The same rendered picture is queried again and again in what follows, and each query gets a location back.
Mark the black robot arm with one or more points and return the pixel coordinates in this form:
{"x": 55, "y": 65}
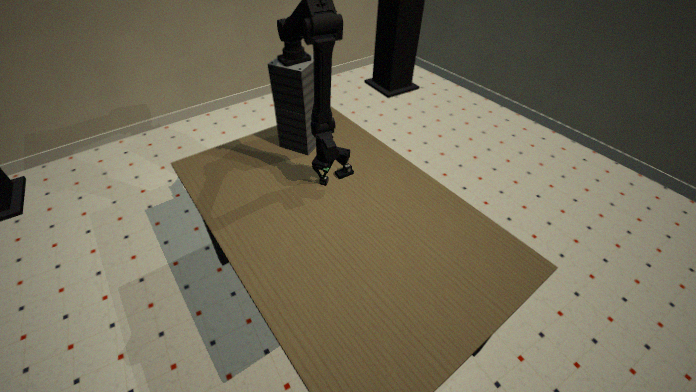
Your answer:
{"x": 312, "y": 18}

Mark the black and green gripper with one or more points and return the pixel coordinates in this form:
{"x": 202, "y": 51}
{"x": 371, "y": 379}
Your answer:
{"x": 317, "y": 164}

